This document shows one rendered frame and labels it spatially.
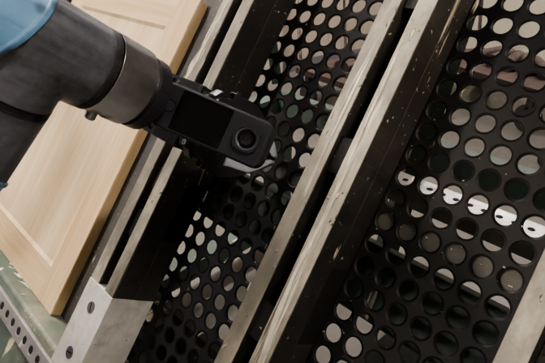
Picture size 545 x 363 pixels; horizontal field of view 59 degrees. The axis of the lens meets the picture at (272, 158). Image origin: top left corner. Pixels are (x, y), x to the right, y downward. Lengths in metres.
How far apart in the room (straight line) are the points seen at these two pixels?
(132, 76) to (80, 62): 0.05
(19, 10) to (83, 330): 0.45
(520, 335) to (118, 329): 0.49
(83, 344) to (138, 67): 0.40
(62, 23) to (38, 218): 0.63
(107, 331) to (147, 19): 0.53
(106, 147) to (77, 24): 0.48
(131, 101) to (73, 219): 0.48
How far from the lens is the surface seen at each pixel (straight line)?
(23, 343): 0.86
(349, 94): 0.50
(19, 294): 0.92
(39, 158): 1.05
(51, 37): 0.39
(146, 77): 0.43
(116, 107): 0.43
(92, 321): 0.70
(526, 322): 0.41
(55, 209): 0.94
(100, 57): 0.41
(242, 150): 0.44
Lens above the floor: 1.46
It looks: 26 degrees down
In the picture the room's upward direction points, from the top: straight up
